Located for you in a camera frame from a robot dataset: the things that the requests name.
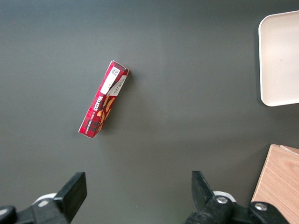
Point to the wooden drawer cabinet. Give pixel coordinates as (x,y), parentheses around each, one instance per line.
(280,177)

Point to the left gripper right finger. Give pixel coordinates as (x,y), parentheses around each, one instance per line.
(203,198)

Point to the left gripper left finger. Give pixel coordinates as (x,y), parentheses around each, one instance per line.
(70,200)

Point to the cream rectangular tray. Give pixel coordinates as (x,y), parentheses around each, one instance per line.
(280,60)

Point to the red tartan cookie box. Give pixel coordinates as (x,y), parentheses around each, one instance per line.
(102,102)

